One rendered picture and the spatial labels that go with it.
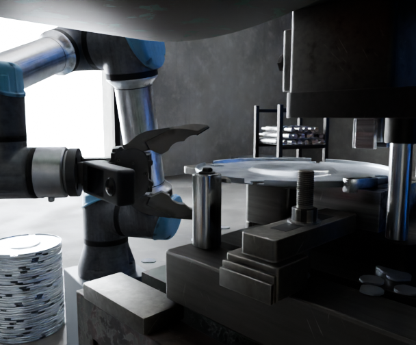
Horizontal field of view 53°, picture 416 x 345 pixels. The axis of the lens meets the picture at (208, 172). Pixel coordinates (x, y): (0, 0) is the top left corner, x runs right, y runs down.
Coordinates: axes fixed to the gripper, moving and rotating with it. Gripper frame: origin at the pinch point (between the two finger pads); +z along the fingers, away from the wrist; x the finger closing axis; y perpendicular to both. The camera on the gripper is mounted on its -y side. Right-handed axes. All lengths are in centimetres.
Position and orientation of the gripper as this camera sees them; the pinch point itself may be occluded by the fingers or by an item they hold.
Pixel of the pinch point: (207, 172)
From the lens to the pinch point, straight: 61.0
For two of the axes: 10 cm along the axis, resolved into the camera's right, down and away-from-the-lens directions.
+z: 9.9, -0.1, 1.0
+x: 0.0, 9.9, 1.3
